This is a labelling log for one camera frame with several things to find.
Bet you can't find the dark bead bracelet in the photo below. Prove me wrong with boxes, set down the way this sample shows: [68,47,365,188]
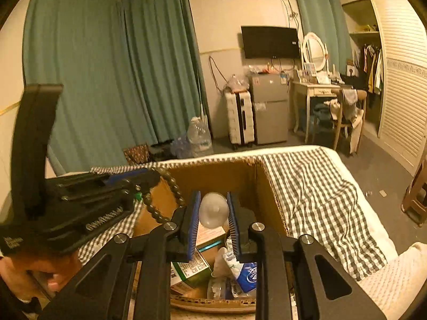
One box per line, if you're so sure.
[141,167,186,225]

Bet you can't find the translucent round ball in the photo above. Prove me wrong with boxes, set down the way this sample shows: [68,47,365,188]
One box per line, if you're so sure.
[199,192,230,228]

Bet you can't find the floral tissue pack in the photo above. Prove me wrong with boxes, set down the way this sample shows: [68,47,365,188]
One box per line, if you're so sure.
[222,237,258,293]

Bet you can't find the green white medicine box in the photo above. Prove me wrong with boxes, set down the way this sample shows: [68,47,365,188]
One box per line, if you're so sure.
[170,250,211,295]

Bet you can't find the clear plastic bottle blue label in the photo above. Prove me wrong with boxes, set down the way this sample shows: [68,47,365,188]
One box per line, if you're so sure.
[207,277,234,300]

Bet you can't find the person left hand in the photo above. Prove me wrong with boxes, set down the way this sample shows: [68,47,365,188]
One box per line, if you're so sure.
[1,251,82,301]

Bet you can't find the green checkered cloth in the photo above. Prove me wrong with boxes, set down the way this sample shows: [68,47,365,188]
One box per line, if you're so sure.
[78,146,388,283]

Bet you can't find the brown patterned bag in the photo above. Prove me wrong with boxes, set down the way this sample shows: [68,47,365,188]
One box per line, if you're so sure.
[122,144,151,165]

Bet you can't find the brown cardboard box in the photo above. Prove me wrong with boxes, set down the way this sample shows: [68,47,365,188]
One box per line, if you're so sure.
[144,155,287,318]

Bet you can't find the wooden stool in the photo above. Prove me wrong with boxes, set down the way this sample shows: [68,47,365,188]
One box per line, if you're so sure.
[401,147,426,227]

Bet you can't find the crumpled blue water bottles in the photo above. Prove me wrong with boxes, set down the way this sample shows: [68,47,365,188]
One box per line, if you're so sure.
[170,134,192,159]

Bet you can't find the large green curtain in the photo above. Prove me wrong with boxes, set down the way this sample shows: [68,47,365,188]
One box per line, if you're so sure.
[22,0,208,175]

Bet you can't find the large clear water jug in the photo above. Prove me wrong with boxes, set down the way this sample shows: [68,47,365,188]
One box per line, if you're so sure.
[187,116,214,158]

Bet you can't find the white louvered wardrobe door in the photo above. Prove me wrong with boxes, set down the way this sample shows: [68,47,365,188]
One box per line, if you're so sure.
[371,0,426,174]

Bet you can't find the wooden chair with clothes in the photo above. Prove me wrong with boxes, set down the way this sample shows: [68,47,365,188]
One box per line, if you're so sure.
[329,88,367,155]

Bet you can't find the white dressing table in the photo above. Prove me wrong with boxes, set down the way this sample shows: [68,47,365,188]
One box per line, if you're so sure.
[292,82,341,144]

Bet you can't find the white suitcase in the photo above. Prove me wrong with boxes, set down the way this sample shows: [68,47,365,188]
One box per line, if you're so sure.
[224,91,255,150]

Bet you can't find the silver mini fridge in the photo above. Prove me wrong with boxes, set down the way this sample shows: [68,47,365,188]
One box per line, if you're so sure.
[250,74,290,145]

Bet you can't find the white oval vanity mirror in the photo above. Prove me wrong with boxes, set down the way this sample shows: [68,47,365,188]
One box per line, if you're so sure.
[301,32,326,72]

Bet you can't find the narrow green curtain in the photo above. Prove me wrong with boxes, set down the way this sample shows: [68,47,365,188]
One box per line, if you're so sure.
[297,0,353,74]

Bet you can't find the black wall television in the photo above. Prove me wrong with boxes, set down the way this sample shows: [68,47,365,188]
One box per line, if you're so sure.
[241,26,300,59]

